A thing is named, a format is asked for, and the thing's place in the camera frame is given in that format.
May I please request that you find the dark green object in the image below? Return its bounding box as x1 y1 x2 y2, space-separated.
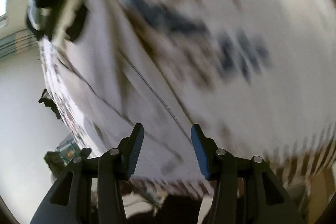
44 139 92 174

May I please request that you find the printed blanket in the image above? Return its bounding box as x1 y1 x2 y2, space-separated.
39 0 336 203

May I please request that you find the white garment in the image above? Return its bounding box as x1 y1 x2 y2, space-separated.
50 0 213 182

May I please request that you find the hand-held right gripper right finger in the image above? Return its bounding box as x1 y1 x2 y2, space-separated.
191 124 306 224

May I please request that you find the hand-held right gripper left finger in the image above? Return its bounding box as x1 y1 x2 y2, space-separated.
30 123 145 224

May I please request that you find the window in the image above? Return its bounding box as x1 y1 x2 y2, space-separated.
0 0 8 28

